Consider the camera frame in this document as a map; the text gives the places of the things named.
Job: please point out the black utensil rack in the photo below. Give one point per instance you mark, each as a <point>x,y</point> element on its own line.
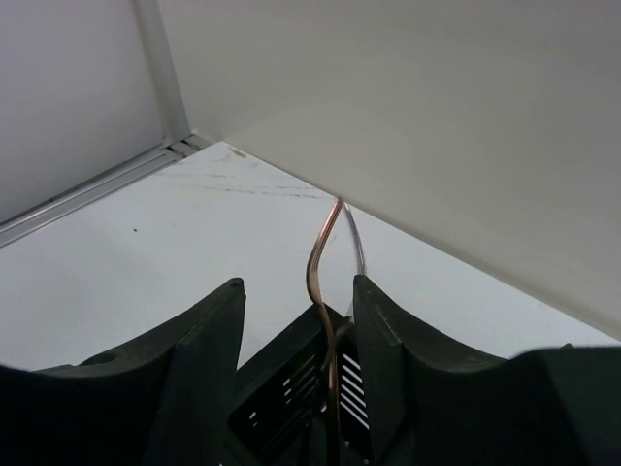
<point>280,408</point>

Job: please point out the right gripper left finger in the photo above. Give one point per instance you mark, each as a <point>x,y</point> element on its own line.
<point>162,398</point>

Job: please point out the silver fork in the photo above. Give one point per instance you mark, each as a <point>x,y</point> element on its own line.
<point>360,258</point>

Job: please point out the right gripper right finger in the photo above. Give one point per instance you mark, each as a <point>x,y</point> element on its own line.
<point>432,400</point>

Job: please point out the aluminium rail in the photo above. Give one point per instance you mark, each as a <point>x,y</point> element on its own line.
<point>99,187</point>

